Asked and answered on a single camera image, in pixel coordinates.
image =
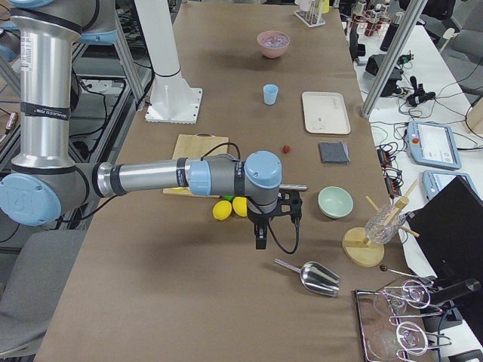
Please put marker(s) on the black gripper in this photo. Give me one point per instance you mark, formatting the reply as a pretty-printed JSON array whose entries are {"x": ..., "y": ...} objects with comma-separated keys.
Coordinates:
[{"x": 259, "y": 221}]

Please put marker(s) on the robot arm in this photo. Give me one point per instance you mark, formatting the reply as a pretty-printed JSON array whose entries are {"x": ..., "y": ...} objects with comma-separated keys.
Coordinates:
[{"x": 45, "y": 182}]

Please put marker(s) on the steel ice scoop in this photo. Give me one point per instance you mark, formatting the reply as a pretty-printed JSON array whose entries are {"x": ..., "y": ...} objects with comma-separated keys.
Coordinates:
[{"x": 315, "y": 277}]

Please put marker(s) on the light blue plastic cup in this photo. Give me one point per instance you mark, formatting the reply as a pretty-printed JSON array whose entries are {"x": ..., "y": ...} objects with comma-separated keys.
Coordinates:
[{"x": 270, "y": 93}]

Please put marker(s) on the pink bowl of ice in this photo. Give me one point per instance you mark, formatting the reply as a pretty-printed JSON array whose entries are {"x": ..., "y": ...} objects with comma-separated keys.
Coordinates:
[{"x": 273, "y": 43}]

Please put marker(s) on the white cup rack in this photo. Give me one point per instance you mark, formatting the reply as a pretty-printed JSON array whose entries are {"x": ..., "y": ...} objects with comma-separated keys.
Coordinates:
[{"x": 310, "y": 12}]

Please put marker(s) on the yellow lemon near board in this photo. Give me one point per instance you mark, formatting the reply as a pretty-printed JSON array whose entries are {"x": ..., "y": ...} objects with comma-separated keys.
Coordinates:
[{"x": 240, "y": 206}]

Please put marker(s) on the yellow lemon outer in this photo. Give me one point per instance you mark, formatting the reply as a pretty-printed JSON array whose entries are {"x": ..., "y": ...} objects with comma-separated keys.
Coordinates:
[{"x": 222, "y": 210}]

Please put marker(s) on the steel muddler stick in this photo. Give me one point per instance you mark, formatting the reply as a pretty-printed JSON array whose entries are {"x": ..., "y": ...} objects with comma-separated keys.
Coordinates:
[{"x": 294, "y": 187}]

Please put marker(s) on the mint green bowl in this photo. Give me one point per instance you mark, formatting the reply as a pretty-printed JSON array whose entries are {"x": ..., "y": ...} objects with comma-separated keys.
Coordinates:
[{"x": 335, "y": 202}]

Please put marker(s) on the wooden glass stand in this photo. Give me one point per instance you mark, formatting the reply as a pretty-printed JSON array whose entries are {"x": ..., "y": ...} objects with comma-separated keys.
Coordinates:
[{"x": 360, "y": 249}]

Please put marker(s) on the grey folded cloth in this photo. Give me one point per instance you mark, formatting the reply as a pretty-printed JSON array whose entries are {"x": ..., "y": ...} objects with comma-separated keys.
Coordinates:
[{"x": 334, "y": 152}]

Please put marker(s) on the wooden cutting board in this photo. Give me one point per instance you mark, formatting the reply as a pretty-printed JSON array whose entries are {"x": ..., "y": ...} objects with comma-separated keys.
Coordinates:
[{"x": 194, "y": 146}]

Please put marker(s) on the clear glass on stand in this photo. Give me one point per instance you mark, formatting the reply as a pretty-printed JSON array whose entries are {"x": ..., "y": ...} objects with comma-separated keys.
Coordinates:
[{"x": 382, "y": 227}]

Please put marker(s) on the cream rabbit tray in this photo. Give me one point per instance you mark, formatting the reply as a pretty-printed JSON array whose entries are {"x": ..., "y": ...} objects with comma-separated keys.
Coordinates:
[{"x": 325, "y": 113}]

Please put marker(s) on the black metal glass rack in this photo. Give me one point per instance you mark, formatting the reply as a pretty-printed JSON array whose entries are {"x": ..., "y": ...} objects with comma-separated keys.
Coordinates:
[{"x": 390, "y": 322}]

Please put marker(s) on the teach pendant near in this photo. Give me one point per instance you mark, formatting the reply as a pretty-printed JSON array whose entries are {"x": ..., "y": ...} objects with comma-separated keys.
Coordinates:
[{"x": 434, "y": 181}]

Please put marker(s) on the teach pendant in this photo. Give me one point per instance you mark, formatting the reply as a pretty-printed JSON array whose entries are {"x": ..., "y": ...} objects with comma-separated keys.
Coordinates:
[
  {"x": 432, "y": 145},
  {"x": 434, "y": 181}
]

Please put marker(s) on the black monitor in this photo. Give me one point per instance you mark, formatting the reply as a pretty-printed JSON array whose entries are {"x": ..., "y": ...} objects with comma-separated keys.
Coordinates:
[{"x": 449, "y": 245}]

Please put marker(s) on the teach pendant far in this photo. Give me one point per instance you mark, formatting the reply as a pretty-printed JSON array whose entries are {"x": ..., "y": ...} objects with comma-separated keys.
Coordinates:
[{"x": 432, "y": 145}]

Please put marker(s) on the grey office chair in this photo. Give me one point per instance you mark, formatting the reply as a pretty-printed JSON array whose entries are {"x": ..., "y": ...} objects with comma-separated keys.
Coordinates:
[{"x": 34, "y": 288}]

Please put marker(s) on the black bottle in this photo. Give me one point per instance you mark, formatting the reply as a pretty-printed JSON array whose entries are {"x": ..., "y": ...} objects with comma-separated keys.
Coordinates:
[{"x": 391, "y": 31}]

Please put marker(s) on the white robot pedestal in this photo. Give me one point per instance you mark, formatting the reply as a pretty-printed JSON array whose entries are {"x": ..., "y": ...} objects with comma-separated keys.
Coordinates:
[{"x": 172, "y": 100}]

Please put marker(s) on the aluminium frame post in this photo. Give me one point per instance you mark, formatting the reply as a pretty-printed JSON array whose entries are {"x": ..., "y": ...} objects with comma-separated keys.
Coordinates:
[{"x": 412, "y": 14}]

